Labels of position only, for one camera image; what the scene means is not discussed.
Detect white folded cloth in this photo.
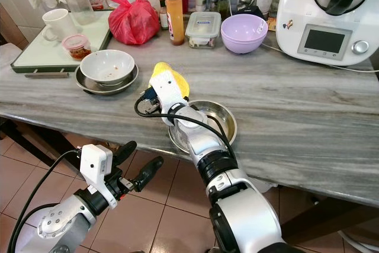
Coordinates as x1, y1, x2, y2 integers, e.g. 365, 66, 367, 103
0, 42, 22, 68

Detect dark brown sauce bottle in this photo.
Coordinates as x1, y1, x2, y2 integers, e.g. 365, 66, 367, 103
157, 0, 168, 31

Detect white tray with green edge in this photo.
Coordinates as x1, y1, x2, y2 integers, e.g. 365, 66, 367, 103
10, 10, 113, 75

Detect clear lidded food container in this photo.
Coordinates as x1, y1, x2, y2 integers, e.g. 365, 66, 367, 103
184, 11, 222, 50

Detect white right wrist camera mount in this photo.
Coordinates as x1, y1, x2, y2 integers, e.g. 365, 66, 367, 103
150, 70, 188, 115

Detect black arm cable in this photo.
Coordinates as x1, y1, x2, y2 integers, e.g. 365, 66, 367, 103
7, 149, 84, 253
134, 95, 239, 160

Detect small tub with pink lid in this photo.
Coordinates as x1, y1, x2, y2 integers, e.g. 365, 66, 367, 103
62, 34, 91, 62

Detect white kitchen cooking machine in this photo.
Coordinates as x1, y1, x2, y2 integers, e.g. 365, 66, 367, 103
275, 0, 379, 66

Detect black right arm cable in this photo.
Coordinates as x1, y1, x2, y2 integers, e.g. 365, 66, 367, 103
134, 95, 239, 160

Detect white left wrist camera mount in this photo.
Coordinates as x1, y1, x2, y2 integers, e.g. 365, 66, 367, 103
79, 143, 115, 210

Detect red plastic bag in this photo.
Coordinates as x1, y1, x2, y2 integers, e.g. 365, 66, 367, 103
99, 0, 160, 47

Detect stainless steel plate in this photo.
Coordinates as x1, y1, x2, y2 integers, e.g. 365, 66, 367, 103
75, 65, 140, 97

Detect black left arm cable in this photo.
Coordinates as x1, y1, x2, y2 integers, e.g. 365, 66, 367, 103
7, 149, 84, 253

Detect green bottle with red cap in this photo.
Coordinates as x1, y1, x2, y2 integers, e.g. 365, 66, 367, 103
217, 0, 231, 20

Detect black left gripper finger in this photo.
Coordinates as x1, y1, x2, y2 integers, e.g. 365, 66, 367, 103
134, 156, 165, 193
114, 140, 138, 166

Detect white ceramic mug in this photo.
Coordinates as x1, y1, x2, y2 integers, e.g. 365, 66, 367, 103
42, 8, 77, 43

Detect white power cable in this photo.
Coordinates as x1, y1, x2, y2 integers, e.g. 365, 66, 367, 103
261, 42, 379, 75

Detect white ceramic bowl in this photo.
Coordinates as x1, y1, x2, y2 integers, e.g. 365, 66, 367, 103
79, 49, 136, 87

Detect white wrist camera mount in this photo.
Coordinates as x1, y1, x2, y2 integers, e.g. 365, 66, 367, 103
150, 70, 188, 115
79, 143, 115, 210

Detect stainless steel bowl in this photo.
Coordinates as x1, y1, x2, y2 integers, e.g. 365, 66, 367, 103
168, 100, 238, 153

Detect purple plastic bowl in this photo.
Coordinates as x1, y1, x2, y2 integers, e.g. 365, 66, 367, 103
222, 33, 268, 55
220, 14, 269, 44

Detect orange sauce squeeze bottle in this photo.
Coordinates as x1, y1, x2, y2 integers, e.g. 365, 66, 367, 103
165, 0, 185, 47

